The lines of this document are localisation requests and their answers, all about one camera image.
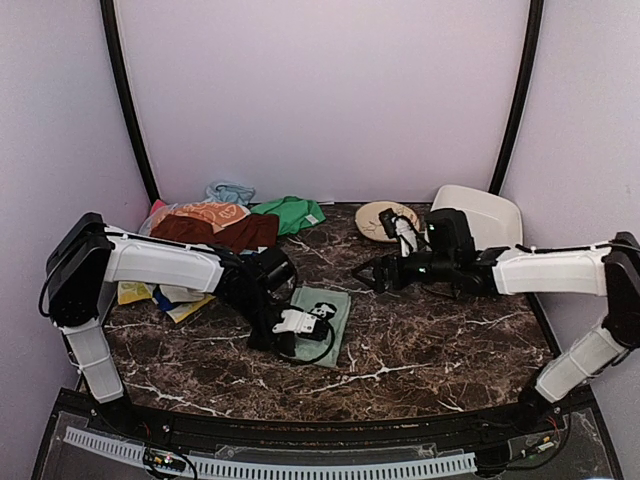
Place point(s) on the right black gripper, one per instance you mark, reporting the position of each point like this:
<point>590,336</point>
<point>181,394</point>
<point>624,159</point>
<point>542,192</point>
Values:
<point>381,264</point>

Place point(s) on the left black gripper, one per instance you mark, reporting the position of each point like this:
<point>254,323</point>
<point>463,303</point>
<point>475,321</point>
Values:
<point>281,343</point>

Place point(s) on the mint green panda towel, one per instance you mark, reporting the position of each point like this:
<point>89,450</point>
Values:
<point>331,306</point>

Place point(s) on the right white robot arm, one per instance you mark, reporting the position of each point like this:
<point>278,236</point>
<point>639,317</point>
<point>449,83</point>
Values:
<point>590,293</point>

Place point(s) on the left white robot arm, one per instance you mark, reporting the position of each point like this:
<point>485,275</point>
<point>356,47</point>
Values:
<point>94,258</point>

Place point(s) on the dark red towel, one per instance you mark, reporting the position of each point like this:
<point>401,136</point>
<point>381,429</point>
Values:
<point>250,233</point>

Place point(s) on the beige bird ceramic plate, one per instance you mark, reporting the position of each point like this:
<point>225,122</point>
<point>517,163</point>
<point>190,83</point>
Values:
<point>368,223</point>

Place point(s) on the white yellow patterned towel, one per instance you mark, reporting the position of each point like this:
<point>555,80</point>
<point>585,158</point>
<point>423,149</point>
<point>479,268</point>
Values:
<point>177,302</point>

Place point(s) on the orange pink patterned towel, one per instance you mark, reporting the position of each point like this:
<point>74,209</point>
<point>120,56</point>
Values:
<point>218,215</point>

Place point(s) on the bright green towel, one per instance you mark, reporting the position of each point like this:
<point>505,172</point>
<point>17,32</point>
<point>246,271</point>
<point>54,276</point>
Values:
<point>294,213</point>

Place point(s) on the light blue towel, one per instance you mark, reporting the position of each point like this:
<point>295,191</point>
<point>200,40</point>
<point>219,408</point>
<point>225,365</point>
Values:
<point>228,192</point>

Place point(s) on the white plastic tub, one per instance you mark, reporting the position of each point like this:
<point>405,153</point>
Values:
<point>493,221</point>

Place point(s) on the small green circuit board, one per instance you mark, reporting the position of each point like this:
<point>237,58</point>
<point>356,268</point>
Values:
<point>160,461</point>

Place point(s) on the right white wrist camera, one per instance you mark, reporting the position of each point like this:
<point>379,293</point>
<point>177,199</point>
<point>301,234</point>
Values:
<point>402,229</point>

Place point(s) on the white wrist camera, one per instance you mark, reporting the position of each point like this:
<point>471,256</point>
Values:
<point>302,324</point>
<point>402,229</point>

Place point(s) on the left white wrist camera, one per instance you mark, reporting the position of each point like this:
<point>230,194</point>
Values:
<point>302,324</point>

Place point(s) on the white slotted cable duct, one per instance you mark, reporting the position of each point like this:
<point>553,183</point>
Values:
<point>248,463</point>

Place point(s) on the black front table rail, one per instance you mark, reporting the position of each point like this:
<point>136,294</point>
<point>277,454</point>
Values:
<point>486,427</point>

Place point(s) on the left black frame post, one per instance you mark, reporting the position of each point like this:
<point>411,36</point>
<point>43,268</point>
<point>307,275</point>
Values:
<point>124,92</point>

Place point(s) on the black frame post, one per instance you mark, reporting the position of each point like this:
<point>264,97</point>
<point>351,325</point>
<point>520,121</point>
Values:
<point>521,89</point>
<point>124,92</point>

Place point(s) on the right black frame post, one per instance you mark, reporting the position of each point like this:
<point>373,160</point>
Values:
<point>521,89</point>

